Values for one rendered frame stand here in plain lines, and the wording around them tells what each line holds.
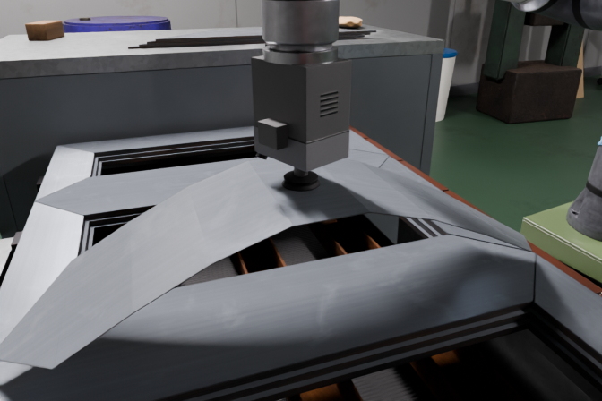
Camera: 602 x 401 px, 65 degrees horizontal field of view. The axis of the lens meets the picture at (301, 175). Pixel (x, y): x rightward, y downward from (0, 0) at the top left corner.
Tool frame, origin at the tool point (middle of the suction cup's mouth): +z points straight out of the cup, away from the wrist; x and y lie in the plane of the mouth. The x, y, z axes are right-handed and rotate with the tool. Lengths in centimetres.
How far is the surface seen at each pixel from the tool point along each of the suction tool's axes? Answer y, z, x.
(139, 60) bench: -80, -3, 19
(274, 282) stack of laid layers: -6.1, 15.7, 0.6
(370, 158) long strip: -28, 16, 47
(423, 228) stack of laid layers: -2.7, 17.7, 31.1
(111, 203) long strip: -44.9, 15.5, -6.1
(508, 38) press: -154, 28, 387
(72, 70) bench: -87, -2, 4
